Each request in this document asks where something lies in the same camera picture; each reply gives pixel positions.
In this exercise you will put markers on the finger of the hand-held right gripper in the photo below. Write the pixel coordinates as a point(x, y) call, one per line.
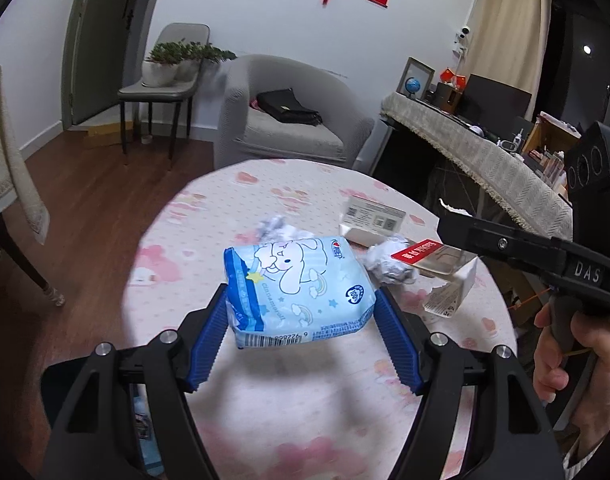
point(485, 237)
point(530, 265)

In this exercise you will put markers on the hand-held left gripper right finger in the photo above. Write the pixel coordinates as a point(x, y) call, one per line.
point(400, 347)

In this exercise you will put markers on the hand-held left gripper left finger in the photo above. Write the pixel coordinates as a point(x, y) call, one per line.
point(210, 345)

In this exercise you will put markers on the red label carton box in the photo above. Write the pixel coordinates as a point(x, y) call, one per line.
point(445, 270)

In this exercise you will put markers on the blue cartoon tissue packet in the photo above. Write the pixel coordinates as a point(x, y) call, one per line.
point(300, 290)

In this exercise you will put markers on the person's right forearm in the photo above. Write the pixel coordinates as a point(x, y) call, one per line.
point(605, 455)

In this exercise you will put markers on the person's right hand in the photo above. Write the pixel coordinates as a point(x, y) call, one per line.
point(547, 355)

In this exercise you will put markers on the beige fringed desk cloth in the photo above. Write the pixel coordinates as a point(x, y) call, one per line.
point(480, 160)

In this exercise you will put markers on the crumpled white tissue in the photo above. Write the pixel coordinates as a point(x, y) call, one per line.
point(387, 265)
point(277, 227)

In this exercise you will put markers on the white carton box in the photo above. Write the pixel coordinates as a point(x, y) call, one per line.
point(372, 217)

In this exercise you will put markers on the black monitor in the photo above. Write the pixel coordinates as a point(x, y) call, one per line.
point(500, 97)

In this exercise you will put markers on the brown speaker box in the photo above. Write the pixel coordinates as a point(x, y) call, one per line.
point(442, 96)

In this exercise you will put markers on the red desk ornament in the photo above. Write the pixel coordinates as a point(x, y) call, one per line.
point(455, 79)

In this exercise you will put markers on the small blue globe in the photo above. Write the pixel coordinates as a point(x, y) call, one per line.
point(413, 85)

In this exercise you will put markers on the beige curtain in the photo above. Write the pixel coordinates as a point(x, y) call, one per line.
point(510, 25)

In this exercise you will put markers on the wooden table leg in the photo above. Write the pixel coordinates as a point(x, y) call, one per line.
point(30, 270)

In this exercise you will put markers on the grey armchair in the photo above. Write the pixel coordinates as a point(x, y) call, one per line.
point(295, 135)

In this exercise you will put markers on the flat cardboard piece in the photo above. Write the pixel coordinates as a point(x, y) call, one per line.
point(107, 132)

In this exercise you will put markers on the black bag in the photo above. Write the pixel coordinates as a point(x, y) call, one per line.
point(287, 105)

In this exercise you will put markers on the pink cloth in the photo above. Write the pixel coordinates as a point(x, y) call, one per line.
point(254, 105)

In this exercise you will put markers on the grey dining chair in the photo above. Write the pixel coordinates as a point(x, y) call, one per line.
point(157, 90)

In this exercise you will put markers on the beige table cloth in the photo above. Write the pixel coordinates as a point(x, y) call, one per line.
point(10, 160)

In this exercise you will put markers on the potted plant large white pot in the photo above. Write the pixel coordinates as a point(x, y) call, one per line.
point(159, 72)

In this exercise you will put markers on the potted plant small white pot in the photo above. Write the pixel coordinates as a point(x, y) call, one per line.
point(207, 54)

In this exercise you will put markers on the grey-green door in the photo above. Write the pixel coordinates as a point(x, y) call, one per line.
point(100, 35)

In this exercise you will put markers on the picture frame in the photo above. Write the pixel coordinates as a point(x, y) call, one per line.
point(425, 72)

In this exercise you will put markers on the white security camera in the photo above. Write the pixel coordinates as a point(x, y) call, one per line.
point(465, 35)

